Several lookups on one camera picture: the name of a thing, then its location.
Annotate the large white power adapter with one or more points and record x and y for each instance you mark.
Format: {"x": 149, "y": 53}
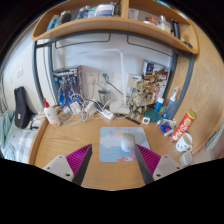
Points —
{"x": 90, "y": 108}

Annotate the brown tree figure toy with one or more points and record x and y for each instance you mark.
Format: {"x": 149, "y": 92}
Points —
{"x": 139, "y": 100}

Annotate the wooden shelf unit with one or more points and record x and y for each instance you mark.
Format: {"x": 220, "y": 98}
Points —
{"x": 100, "y": 24}

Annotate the white mug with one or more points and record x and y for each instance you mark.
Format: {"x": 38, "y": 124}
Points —
{"x": 183, "y": 142}

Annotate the robot model kit box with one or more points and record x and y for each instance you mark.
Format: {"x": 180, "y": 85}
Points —
{"x": 66, "y": 85}

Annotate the small white cup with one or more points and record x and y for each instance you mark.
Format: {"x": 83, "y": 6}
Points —
{"x": 186, "y": 158}

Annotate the small white square frame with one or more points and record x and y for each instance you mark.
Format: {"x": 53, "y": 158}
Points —
{"x": 145, "y": 120}

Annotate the white red-pump lotion bottle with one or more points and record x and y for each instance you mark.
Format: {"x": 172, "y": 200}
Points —
{"x": 52, "y": 116}

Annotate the black ruler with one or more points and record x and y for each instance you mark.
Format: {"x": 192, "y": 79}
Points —
{"x": 133, "y": 120}

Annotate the white wall socket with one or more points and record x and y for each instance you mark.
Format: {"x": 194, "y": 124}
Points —
{"x": 108, "y": 77}
{"x": 92, "y": 77}

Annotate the plaid pillow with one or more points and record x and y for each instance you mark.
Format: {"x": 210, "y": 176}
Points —
{"x": 21, "y": 145}

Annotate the colourful figure packaging box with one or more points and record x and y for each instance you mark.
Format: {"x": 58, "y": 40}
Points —
{"x": 156, "y": 76}

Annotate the white box with blue label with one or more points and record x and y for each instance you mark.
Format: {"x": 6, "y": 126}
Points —
{"x": 134, "y": 80}

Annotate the blue spray bottle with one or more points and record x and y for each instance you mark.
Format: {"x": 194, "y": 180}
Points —
{"x": 171, "y": 106}

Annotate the cloud print blue mouse pad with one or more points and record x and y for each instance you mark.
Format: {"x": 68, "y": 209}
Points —
{"x": 111, "y": 146}

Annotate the white wall light switch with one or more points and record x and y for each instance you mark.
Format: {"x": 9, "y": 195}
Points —
{"x": 19, "y": 73}

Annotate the light grey computer mouse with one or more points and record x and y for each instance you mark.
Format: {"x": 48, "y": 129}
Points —
{"x": 127, "y": 141}

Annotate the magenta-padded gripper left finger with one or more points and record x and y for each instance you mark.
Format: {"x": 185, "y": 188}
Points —
{"x": 77, "y": 160}

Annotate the teal blanket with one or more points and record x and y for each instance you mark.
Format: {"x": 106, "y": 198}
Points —
{"x": 6, "y": 133}

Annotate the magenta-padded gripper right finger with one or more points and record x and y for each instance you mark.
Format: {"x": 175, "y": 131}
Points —
{"x": 149, "y": 160}

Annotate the steel cup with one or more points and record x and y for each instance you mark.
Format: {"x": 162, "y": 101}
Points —
{"x": 104, "y": 96}

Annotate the teal round lid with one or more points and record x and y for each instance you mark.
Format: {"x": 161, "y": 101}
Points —
{"x": 152, "y": 115}

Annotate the red snack can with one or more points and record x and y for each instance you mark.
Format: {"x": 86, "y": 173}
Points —
{"x": 183, "y": 126}

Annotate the black bag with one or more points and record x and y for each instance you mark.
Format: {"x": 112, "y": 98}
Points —
{"x": 21, "y": 110}

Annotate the small white charger block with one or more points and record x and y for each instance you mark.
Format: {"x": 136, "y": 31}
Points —
{"x": 75, "y": 108}

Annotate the white desk lamp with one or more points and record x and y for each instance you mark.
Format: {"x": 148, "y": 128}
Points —
{"x": 123, "y": 76}

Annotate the blue tissue pack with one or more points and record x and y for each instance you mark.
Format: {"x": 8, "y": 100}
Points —
{"x": 166, "y": 127}

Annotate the white power strip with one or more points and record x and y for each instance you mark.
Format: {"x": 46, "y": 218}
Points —
{"x": 107, "y": 114}

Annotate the blue white-capped tube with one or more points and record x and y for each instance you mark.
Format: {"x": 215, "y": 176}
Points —
{"x": 159, "y": 104}

